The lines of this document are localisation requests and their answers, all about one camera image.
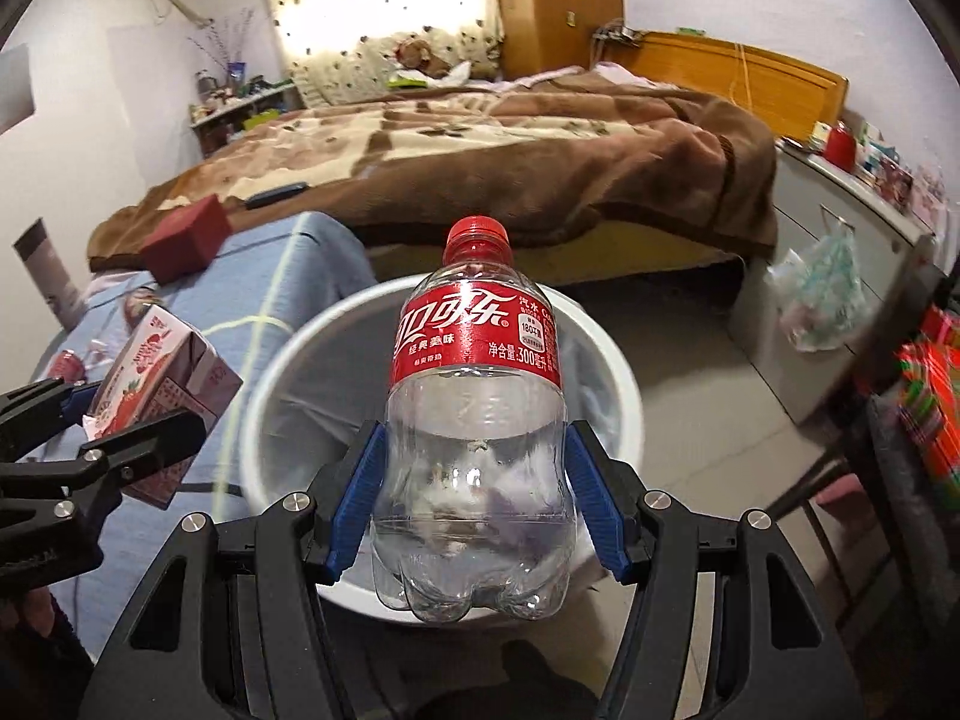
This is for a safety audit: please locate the white round trash bin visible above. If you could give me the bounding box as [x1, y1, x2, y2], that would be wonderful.
[238, 275, 644, 620]

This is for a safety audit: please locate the pink stool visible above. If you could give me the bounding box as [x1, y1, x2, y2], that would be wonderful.
[810, 472, 863, 522]

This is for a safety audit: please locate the brown teddy bear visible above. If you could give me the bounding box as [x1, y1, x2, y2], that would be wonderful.
[396, 34, 455, 80]

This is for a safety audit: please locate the red cartoon drink can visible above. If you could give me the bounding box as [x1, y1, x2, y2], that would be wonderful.
[41, 349, 95, 391]

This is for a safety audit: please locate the wooden wardrobe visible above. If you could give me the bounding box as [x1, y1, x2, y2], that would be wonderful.
[491, 0, 625, 82]

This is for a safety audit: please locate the black remote control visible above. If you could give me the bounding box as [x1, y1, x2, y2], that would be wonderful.
[244, 181, 310, 209]

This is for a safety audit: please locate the hanging plastic bag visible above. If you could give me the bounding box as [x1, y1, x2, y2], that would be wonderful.
[763, 229, 871, 353]

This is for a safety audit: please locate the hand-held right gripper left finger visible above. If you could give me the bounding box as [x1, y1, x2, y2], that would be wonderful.
[79, 420, 391, 720]

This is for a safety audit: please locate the wooden bed headboard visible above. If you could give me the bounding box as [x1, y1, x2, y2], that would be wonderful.
[622, 30, 850, 140]

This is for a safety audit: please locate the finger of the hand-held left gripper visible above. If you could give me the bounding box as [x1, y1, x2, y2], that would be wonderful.
[0, 409, 207, 512]
[0, 377, 102, 458]

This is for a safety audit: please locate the heart print curtain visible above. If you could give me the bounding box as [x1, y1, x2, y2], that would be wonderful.
[255, 0, 505, 106]

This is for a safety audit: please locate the grey thermos bottle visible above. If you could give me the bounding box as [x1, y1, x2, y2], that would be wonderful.
[11, 217, 83, 331]

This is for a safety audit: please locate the grey nightstand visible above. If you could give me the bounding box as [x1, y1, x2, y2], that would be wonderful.
[731, 139, 938, 425]

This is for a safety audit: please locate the clear bottle with red label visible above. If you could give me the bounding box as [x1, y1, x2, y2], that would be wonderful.
[370, 215, 578, 625]

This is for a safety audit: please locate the white cluttered shelf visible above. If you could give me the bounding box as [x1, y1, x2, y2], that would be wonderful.
[187, 82, 301, 158]

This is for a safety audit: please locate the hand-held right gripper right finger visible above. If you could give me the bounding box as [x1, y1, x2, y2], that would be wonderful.
[564, 420, 878, 720]

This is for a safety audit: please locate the pink milk carton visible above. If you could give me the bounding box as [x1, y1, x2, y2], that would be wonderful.
[82, 304, 245, 511]

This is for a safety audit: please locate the vase with bare branches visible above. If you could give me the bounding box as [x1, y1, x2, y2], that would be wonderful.
[187, 7, 256, 91]

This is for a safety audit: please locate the black chair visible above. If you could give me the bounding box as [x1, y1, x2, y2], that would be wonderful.
[772, 240, 960, 653]

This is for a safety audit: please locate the silver wall mirror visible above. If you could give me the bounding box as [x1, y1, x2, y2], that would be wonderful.
[0, 45, 35, 136]

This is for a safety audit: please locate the brown patterned blanket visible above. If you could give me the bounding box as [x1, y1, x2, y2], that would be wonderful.
[86, 64, 781, 275]

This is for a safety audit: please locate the colourful plaid fabric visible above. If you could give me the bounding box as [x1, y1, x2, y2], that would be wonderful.
[896, 304, 960, 488]

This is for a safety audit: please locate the red box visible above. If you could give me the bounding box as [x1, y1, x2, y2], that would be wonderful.
[142, 195, 233, 284]

